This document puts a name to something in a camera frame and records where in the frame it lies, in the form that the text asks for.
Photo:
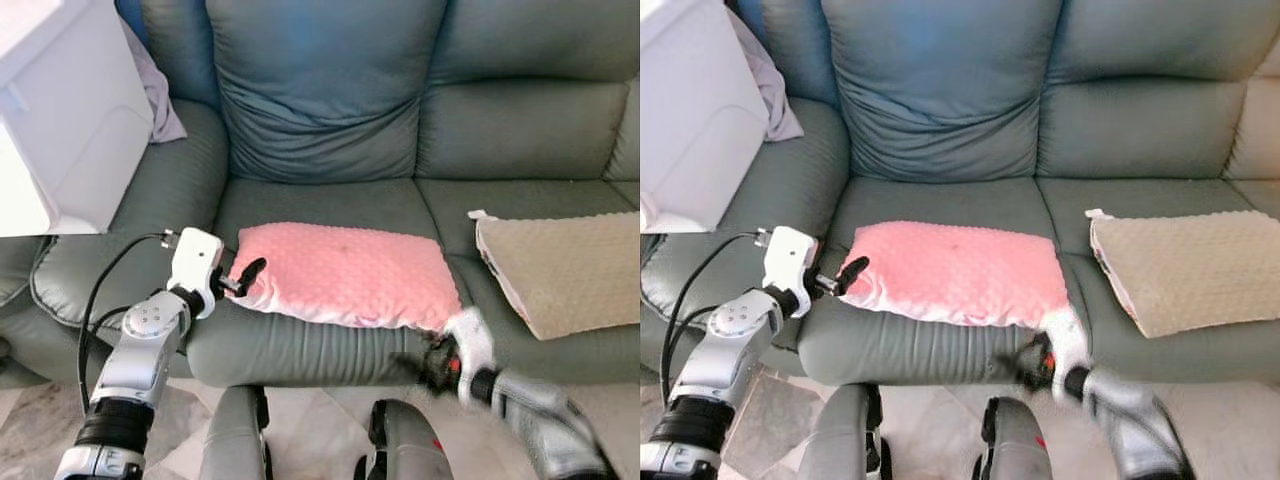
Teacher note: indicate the pink dotted pillow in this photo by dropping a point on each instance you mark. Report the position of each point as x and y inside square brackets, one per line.
[340, 275]
[950, 275]

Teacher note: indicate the grey-green leather sofa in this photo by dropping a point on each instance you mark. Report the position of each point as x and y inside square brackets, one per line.
[330, 100]
[940, 100]

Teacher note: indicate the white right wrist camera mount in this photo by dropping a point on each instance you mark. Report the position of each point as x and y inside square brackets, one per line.
[470, 340]
[1065, 340]

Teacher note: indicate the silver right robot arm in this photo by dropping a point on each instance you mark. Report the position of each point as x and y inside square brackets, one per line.
[1130, 415]
[540, 410]

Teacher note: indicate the silver left robot leg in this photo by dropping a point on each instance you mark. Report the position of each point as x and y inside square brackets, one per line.
[845, 440]
[235, 440]

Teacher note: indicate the silver right robot leg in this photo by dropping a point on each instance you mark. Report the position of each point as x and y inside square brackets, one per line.
[405, 450]
[1015, 450]

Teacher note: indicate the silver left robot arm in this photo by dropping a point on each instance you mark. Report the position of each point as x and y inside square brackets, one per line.
[735, 345]
[145, 345]

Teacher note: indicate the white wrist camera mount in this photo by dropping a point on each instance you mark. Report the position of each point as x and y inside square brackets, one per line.
[470, 340]
[195, 255]
[1065, 340]
[790, 255]

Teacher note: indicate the silver robot leg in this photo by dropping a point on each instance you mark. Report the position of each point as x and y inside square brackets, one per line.
[1015, 450]
[405, 450]
[845, 440]
[235, 440]

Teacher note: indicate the lavender cloth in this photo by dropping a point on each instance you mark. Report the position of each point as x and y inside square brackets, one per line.
[775, 100]
[160, 100]

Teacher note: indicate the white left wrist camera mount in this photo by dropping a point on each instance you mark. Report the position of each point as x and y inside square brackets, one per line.
[195, 255]
[790, 255]

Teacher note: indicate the beige dotted pillow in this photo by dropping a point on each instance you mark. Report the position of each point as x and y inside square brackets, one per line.
[570, 270]
[1190, 270]

